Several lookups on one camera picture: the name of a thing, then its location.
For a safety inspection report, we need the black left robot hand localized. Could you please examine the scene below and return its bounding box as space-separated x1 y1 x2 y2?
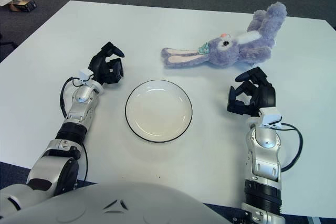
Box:
88 41 125 86

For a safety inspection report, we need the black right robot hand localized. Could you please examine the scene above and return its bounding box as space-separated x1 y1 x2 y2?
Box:
227 67 277 116

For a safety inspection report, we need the purple plush rabbit doll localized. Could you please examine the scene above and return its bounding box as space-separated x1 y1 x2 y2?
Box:
160 2 288 70

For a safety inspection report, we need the white plate with black rim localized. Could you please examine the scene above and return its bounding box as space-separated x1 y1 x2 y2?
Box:
124 79 193 144

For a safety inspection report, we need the black and yellow box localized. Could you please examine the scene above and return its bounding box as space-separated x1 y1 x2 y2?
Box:
9 0 37 13

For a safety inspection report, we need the grey robot torso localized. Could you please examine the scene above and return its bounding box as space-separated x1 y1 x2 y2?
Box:
0 182 232 224

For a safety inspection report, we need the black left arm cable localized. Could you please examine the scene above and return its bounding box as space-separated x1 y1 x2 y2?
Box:
59 76 89 182

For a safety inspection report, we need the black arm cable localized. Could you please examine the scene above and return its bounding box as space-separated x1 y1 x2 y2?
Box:
278 123 305 172
59 76 89 182

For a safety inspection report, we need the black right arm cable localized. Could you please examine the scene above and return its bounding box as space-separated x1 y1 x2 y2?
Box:
278 123 305 172

